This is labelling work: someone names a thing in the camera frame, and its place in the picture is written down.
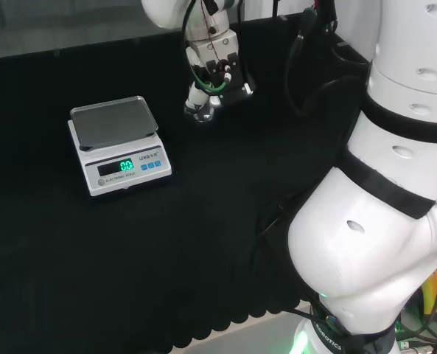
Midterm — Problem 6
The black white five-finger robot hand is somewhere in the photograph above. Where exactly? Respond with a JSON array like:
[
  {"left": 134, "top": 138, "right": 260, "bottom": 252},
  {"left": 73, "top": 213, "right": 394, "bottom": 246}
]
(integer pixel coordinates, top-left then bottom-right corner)
[{"left": 183, "top": 30, "right": 258, "bottom": 123}]

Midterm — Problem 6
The small clear glass beaker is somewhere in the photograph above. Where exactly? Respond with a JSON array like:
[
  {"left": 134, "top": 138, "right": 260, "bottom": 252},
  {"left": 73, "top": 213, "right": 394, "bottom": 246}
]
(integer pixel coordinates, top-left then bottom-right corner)
[{"left": 193, "top": 94, "right": 220, "bottom": 123}]

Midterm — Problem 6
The electronic balance with steel pan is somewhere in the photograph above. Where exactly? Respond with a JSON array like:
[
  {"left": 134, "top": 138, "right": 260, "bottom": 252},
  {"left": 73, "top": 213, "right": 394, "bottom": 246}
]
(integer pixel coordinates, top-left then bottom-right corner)
[{"left": 67, "top": 95, "right": 174, "bottom": 198}]

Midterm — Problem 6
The black bench cloth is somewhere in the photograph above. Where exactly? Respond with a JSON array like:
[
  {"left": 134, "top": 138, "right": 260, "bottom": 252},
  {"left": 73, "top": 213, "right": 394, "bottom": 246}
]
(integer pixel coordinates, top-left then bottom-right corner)
[{"left": 0, "top": 11, "right": 374, "bottom": 354}]

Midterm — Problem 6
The yellow stop button box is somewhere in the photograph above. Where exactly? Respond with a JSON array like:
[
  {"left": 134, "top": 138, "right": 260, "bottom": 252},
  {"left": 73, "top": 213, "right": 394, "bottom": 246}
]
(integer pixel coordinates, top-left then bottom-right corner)
[{"left": 419, "top": 270, "right": 437, "bottom": 322}]

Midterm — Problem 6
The green cable loop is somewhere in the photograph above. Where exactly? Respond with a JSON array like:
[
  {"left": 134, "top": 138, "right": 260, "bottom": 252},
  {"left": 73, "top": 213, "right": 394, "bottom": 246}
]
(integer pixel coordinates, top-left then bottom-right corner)
[{"left": 191, "top": 65, "right": 228, "bottom": 93}]

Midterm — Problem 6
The black cable bundle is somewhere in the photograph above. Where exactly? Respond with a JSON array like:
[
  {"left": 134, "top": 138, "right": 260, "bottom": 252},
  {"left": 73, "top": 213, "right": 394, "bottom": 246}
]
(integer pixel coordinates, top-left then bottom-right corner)
[{"left": 283, "top": 0, "right": 371, "bottom": 119}]

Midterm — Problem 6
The thin black cable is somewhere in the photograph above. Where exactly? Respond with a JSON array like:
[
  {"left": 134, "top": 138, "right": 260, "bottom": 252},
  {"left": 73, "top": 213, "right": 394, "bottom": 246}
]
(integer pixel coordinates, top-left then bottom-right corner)
[{"left": 254, "top": 198, "right": 304, "bottom": 255}]

